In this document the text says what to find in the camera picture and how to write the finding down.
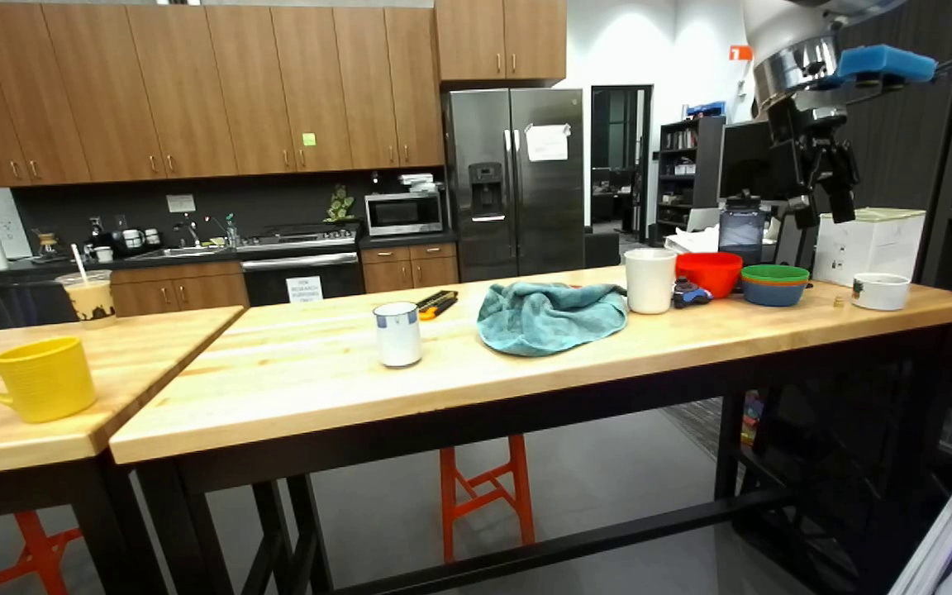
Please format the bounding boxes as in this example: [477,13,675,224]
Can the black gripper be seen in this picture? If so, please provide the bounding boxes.
[768,99,857,212]

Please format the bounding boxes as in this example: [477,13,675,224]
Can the blue towel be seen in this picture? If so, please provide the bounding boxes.
[477,279,629,355]

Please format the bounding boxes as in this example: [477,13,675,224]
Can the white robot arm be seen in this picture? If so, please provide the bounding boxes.
[740,0,904,220]

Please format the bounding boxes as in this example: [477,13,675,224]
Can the white cardboard box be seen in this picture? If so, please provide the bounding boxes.
[812,207,925,285]

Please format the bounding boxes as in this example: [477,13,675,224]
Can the green bowl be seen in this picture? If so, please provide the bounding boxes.
[740,264,809,289]

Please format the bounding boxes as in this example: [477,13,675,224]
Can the red bowl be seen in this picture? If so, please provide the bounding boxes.
[675,252,744,297]

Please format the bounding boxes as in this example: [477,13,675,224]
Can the blue bowl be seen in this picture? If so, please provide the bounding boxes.
[744,285,802,308]

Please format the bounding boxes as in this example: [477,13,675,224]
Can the white bowl with contents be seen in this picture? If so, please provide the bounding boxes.
[852,272,910,310]

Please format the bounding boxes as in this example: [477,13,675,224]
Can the dark blue small object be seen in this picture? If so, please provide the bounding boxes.
[670,279,715,308]

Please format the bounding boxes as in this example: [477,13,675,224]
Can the white cup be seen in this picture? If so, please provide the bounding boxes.
[623,249,675,314]

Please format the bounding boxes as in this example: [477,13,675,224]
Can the stainless steel refrigerator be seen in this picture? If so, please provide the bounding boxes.
[448,89,585,279]

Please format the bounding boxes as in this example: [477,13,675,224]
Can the black yellow utility knife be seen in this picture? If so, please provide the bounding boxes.
[417,289,458,321]

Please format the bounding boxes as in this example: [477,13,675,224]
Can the silver microwave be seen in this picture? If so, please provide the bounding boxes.
[365,190,447,236]

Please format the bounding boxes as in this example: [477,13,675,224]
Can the orange stool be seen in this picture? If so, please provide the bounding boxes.
[441,436,536,560]

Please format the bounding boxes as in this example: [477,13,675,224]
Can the black oven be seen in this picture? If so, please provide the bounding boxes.
[238,249,365,305]

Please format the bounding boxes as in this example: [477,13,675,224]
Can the wooden upper cabinets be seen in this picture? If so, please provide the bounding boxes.
[0,4,443,184]

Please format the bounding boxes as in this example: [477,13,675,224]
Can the yellow mug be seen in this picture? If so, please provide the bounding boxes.
[0,338,97,423]

